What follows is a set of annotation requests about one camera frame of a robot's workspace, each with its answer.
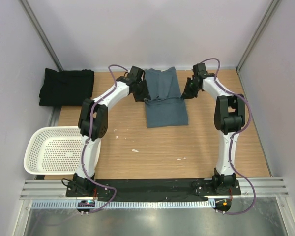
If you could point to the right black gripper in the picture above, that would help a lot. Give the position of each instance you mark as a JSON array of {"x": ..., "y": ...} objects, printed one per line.
[{"x": 187, "y": 94}]

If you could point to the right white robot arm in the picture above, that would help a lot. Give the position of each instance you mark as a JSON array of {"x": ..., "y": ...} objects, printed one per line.
[{"x": 229, "y": 119}]

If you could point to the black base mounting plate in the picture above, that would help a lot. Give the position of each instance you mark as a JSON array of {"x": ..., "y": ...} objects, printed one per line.
[{"x": 143, "y": 187}]

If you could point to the white perforated plastic basket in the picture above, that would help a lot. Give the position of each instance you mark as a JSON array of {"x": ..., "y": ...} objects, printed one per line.
[{"x": 61, "y": 151}]

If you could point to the right aluminium corner post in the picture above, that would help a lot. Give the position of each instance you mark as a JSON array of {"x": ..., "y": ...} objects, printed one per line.
[{"x": 258, "y": 32}]

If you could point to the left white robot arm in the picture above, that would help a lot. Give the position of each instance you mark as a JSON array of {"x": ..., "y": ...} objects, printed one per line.
[{"x": 93, "y": 125}]

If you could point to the left aluminium corner post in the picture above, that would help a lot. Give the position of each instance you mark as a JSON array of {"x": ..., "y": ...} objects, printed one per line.
[{"x": 39, "y": 30}]

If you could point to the white slotted cable duct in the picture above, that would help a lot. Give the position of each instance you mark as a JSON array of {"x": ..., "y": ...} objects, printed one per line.
[{"x": 89, "y": 204}]

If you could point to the blue-grey t shirt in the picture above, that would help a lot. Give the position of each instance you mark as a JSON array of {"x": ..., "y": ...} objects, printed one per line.
[{"x": 164, "y": 107}]

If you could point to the folded black t shirt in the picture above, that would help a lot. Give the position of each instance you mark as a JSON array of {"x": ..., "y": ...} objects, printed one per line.
[{"x": 66, "y": 88}]

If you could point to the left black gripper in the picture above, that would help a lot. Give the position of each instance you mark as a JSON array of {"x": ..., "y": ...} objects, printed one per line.
[{"x": 144, "y": 94}]

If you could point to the aluminium corner post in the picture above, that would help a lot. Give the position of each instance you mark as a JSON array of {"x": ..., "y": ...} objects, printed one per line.
[
  {"x": 258, "y": 32},
  {"x": 39, "y": 30}
]

